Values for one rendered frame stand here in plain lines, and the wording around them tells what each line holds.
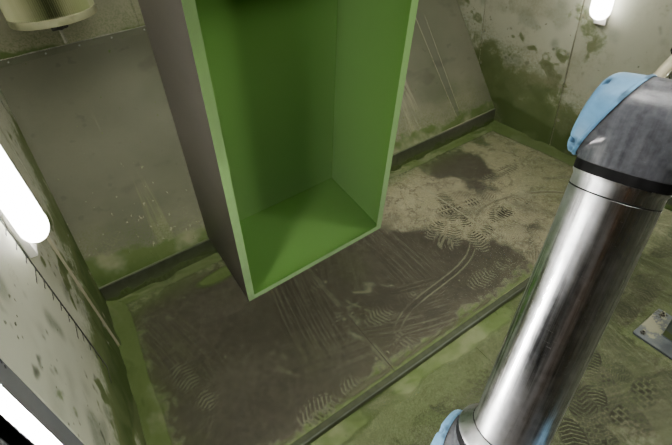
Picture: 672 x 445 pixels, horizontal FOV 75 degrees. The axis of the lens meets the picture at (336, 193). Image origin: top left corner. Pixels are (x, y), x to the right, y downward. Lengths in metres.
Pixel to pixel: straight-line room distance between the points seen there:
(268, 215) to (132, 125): 0.90
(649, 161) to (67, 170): 2.22
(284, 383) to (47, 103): 1.64
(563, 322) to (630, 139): 0.25
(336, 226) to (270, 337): 0.58
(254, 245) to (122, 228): 0.82
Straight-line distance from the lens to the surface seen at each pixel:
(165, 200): 2.36
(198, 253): 2.41
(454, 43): 3.26
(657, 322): 2.34
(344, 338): 1.97
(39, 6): 2.10
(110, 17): 2.49
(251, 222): 1.82
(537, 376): 0.72
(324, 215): 1.83
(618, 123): 0.63
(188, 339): 2.14
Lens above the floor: 1.66
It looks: 37 degrees down
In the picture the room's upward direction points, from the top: 6 degrees counter-clockwise
